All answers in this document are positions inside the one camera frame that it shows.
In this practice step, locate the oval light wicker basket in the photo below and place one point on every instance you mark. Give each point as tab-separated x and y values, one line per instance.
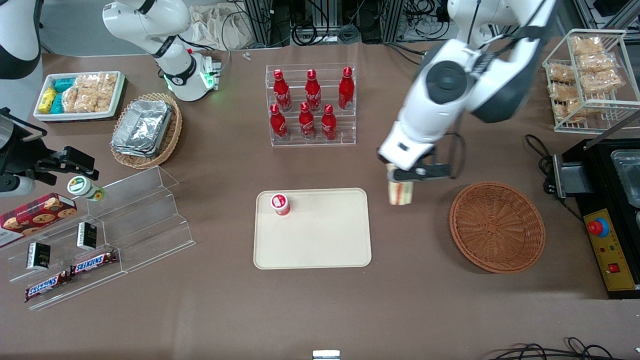
172	135

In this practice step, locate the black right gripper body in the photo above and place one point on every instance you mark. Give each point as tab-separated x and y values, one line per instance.
20	156

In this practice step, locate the teal snack packet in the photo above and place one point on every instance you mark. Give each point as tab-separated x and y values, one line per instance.
63	84
57	103

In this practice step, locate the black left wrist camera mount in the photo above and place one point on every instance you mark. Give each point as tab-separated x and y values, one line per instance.
432	172

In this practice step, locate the small black snack box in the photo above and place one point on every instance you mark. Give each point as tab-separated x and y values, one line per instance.
87	236
38	256

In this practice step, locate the red white lidded cup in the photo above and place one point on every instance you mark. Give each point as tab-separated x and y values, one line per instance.
280	204

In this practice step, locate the clear acrylic bottle rack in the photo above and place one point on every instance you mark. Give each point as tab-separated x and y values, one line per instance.
312	142

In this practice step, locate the aluminium frame post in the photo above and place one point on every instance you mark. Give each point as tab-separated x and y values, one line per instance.
392	20
257	22

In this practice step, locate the triangular ham lettuce sandwich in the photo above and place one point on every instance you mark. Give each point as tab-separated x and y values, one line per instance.
401	194

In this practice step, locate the white rectangular snack bin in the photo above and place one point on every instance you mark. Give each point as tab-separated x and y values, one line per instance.
117	100

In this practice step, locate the red tartan cookie box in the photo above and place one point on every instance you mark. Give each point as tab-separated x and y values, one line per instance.
35	212

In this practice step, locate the stacked aluminium foil trays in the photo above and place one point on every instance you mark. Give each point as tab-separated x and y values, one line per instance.
142	127

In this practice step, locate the green white lidded cup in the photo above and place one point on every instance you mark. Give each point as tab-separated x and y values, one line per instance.
82	187

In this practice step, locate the grey metal bracket plate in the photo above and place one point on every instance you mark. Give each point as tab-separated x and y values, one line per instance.
557	175

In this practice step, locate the metal pan in appliance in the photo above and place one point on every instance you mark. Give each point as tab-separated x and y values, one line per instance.
627	177

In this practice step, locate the beige rectangular plastic tray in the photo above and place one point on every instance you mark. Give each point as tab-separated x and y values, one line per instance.
320	235

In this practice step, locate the yellow control panel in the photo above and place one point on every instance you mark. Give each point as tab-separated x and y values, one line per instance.
612	250

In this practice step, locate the red cola bottle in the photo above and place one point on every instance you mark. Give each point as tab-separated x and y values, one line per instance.
306	121
282	91
313	91
346	89
278	123
328	123

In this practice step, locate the white device at table edge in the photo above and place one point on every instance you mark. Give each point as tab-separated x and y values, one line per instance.
326	355

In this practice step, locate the round brown wicker basket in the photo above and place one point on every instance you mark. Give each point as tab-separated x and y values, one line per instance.
497	227

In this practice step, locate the beige cloth bag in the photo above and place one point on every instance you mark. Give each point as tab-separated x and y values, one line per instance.
220	27

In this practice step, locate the yellow snack packet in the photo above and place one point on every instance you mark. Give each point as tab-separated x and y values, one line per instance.
47	100

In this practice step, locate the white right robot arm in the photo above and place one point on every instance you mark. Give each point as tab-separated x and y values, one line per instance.
150	20

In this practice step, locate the black appliance housing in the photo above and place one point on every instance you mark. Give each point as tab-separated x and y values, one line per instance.
597	170

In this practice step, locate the Snickers chocolate bar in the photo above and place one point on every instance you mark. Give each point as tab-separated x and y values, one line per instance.
94	262
47	286

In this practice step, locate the clear acrylic stepped display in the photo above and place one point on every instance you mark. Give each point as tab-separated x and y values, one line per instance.
145	225

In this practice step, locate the red emergency stop button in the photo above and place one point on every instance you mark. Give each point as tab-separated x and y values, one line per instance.
598	227

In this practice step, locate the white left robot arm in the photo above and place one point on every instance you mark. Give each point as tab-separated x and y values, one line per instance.
445	80

